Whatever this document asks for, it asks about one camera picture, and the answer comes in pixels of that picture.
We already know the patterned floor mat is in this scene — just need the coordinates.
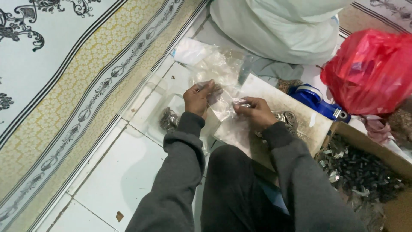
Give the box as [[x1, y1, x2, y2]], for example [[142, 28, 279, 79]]
[[0, 0, 210, 232]]

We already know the red plastic bag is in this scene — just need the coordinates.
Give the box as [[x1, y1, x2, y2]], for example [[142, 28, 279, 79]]
[[320, 28, 412, 116]]

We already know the clear bag of metal parts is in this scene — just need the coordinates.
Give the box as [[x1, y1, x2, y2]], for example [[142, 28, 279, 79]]
[[159, 106, 181, 133]]

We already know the person's left hand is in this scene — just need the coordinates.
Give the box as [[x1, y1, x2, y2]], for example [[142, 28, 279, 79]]
[[183, 79, 223, 120]]

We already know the grey cloth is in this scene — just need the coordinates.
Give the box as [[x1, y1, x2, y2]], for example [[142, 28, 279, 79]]
[[238, 55, 304, 87]]

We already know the person's right hand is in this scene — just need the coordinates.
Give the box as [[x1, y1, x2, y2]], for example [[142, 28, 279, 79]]
[[233, 97, 279, 132]]

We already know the small clear plastic bag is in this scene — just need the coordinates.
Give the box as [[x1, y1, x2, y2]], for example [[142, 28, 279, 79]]
[[196, 81, 251, 122]]

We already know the wooden work board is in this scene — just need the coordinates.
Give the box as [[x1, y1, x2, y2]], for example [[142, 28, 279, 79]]
[[213, 73, 333, 171]]

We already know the pile of metal washers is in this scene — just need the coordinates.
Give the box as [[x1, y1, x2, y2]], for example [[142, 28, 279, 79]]
[[254, 110, 300, 138]]

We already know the person's black trouser leg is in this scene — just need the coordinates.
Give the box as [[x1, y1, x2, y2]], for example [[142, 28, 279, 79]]
[[200, 144, 295, 232]]

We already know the blue tape dispenser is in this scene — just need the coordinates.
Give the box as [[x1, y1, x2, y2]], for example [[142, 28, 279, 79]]
[[287, 84, 352, 124]]

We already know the large white sack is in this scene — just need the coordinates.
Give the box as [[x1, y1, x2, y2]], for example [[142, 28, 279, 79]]
[[209, 0, 354, 66]]

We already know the pile of clear plastic bags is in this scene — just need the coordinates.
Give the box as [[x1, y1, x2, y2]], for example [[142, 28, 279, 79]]
[[172, 37, 255, 94]]

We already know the pink plastic bag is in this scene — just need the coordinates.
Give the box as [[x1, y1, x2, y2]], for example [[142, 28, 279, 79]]
[[360, 114, 395, 145]]

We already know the cardboard box of metal parts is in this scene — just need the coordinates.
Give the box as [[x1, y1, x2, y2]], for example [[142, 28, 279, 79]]
[[315, 121, 412, 232]]

